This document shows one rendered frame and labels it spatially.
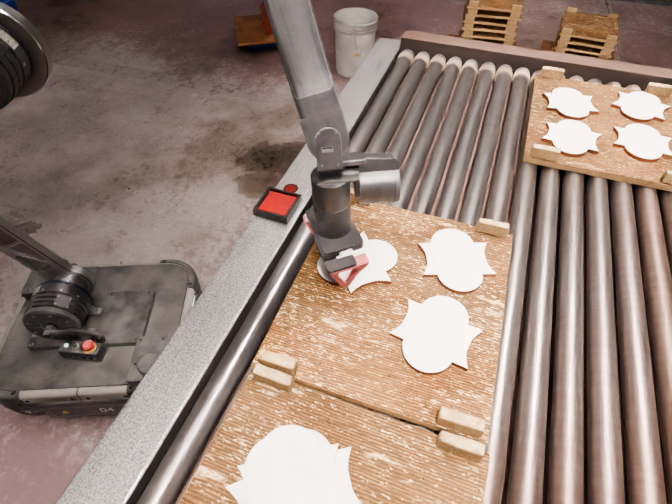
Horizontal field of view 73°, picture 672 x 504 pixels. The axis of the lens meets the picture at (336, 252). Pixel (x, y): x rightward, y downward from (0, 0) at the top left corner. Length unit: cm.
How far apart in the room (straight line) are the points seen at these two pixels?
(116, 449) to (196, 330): 20
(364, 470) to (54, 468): 136
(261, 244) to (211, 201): 154
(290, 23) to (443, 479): 60
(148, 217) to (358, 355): 185
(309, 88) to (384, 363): 40
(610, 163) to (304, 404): 85
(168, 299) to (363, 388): 115
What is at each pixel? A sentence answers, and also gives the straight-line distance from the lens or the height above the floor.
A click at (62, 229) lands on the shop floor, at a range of 255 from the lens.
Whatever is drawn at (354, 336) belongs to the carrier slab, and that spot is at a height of 94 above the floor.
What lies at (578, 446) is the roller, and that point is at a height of 92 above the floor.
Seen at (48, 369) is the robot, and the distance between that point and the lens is 173.
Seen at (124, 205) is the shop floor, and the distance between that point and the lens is 254.
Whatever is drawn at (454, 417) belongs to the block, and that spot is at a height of 96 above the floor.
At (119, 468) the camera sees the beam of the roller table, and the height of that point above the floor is 91.
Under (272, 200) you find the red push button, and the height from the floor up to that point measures 93.
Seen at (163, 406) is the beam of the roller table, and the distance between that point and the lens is 74.
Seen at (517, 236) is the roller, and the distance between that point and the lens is 95.
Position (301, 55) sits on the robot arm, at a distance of 61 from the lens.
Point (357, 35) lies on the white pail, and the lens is 324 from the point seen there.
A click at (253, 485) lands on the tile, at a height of 97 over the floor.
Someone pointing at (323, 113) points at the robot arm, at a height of 124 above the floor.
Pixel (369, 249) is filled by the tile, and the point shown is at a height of 94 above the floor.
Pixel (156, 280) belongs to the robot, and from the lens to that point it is 180.
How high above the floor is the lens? 155
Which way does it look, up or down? 48 degrees down
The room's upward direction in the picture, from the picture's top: straight up
